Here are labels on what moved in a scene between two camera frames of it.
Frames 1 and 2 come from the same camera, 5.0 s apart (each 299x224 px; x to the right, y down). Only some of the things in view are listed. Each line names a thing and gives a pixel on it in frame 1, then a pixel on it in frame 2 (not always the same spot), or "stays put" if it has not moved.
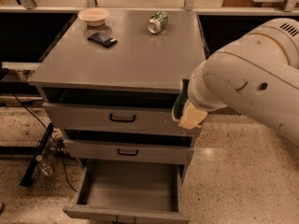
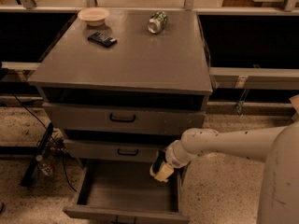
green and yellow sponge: (177, 107) -> (159, 161)
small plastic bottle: (44, 166) stays put
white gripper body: (199, 94) -> (172, 158)
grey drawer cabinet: (109, 78) stays put
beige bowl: (93, 16) stays put
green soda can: (157, 22) stays put
